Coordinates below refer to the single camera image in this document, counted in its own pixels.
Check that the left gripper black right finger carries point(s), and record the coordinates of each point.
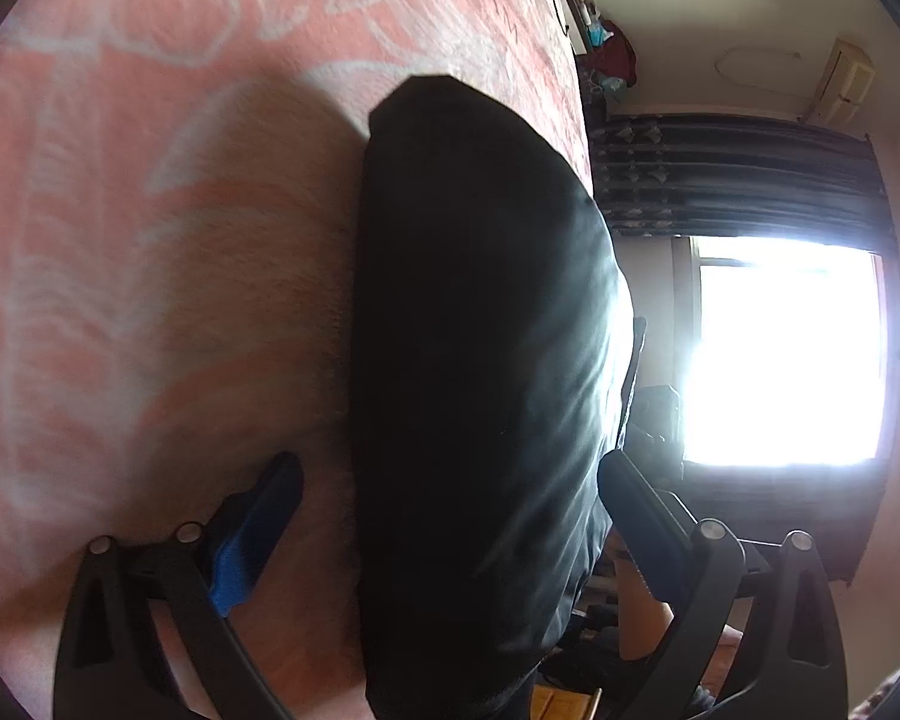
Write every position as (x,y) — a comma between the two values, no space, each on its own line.
(791,661)

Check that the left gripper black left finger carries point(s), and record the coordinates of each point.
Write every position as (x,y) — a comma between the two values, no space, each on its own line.
(110,662)

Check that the black pants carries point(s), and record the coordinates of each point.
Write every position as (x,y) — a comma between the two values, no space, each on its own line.
(492,331)

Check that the person's right hand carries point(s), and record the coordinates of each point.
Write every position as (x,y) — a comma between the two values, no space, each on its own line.
(642,620)

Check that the bright window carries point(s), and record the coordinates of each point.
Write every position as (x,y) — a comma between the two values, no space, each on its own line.
(790,359)

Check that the pink bed cover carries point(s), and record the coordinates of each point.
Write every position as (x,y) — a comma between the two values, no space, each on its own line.
(178,189)

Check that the dark patterned curtain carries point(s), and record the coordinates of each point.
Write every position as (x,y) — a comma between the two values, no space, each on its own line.
(735,176)

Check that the red cloth on nightstand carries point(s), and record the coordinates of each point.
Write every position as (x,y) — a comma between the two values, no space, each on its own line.
(615,57)

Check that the cluttered nightstand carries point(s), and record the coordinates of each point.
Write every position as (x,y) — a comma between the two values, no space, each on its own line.
(586,18)

